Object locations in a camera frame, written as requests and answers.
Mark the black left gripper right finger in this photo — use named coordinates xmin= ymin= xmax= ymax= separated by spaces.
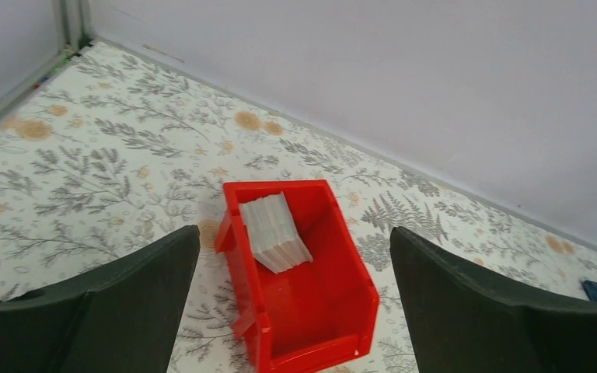
xmin=389 ymin=227 xmax=597 ymax=372

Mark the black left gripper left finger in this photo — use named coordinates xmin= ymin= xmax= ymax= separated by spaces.
xmin=0 ymin=225 xmax=201 ymax=372

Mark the red plastic bin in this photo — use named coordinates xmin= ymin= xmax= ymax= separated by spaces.
xmin=215 ymin=180 xmax=379 ymax=372

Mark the stack of silver cards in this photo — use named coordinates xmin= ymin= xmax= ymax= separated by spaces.
xmin=239 ymin=192 xmax=313 ymax=274

